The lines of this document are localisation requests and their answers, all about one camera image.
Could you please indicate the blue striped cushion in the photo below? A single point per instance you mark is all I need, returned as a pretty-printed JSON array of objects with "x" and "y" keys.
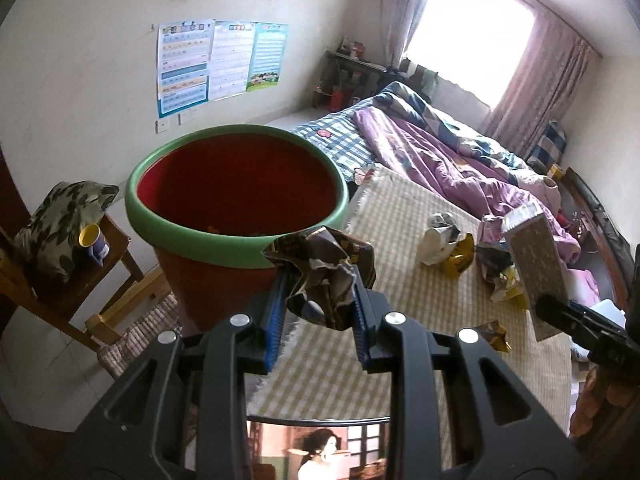
[{"x": 547, "y": 145}]

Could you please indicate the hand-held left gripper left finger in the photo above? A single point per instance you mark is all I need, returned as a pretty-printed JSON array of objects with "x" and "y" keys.
[{"x": 275, "y": 310}]

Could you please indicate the beige checkered mat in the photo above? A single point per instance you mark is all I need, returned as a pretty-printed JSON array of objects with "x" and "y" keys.
[{"x": 400, "y": 280}]

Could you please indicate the blue cup with yellow inside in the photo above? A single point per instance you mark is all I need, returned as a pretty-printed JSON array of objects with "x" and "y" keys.
[{"x": 97, "y": 247}]

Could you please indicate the smartphone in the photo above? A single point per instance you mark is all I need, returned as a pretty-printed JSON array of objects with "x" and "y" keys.
[{"x": 320, "y": 450}]

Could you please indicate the blue plaid bed sheet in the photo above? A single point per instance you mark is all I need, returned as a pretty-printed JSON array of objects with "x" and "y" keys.
[{"x": 340, "y": 145}]

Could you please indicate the wooden chair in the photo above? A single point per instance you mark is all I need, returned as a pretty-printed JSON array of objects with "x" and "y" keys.
[{"x": 50, "y": 305}]

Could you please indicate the dark wooden headboard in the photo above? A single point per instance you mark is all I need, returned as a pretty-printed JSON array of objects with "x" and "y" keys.
[{"x": 600, "y": 220}]

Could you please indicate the small dark desk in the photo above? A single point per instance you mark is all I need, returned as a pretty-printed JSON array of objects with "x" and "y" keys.
[{"x": 350, "y": 58}]

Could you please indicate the window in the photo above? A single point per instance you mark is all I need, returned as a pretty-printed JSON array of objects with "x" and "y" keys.
[{"x": 475, "y": 35}]

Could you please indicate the blue patchwork blanket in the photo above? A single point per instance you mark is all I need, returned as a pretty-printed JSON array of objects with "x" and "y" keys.
[{"x": 440, "y": 120}]

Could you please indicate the red container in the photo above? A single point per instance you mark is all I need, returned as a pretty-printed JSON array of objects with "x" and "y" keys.
[{"x": 337, "y": 99}]

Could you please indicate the red bucket with green rim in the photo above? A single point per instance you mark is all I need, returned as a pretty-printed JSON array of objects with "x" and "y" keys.
[{"x": 235, "y": 180}]

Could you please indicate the yellow box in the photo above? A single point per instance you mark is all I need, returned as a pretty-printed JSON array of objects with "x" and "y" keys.
[{"x": 557, "y": 170}]

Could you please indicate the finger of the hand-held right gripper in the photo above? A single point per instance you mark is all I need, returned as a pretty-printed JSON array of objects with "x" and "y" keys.
[{"x": 560, "y": 310}]

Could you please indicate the pink curtain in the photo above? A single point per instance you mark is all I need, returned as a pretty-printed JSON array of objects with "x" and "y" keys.
[
  {"x": 405, "y": 15},
  {"x": 545, "y": 85}
]

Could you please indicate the white yellow bag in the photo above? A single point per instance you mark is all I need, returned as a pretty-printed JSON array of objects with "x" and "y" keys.
[{"x": 440, "y": 240}]

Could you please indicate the purple blanket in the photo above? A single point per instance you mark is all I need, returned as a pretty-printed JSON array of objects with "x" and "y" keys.
[{"x": 425, "y": 160}]

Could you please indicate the blue bordered wall poster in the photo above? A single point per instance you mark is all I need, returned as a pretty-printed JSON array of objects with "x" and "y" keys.
[{"x": 182, "y": 70}]

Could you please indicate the small yellow wrapper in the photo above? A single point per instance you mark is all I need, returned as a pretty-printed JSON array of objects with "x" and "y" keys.
[{"x": 492, "y": 335}]

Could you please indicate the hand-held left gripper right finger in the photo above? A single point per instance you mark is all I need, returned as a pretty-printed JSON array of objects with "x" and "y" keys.
[{"x": 362, "y": 310}]

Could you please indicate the dark clothes pile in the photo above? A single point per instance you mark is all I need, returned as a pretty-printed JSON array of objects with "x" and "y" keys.
[{"x": 415, "y": 80}]

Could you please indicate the pale pink pillow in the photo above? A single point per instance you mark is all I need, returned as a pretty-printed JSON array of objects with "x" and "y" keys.
[{"x": 547, "y": 185}]

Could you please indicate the white wall socket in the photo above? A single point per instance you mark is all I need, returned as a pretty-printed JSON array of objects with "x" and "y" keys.
[
  {"x": 163, "y": 126},
  {"x": 187, "y": 117}
]

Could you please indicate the white wall poster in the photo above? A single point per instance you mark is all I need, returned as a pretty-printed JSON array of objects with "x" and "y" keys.
[{"x": 230, "y": 60}]

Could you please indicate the black wrapper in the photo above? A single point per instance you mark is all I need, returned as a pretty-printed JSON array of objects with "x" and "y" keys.
[{"x": 325, "y": 270}]

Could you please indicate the yellow snack bag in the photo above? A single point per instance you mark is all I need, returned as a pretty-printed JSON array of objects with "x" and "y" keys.
[{"x": 500, "y": 272}]

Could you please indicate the leaf print cushion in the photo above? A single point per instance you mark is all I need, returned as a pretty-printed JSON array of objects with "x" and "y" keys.
[{"x": 60, "y": 215}]

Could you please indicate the teal wall poster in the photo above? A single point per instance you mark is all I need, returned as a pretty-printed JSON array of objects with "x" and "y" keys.
[{"x": 267, "y": 55}]

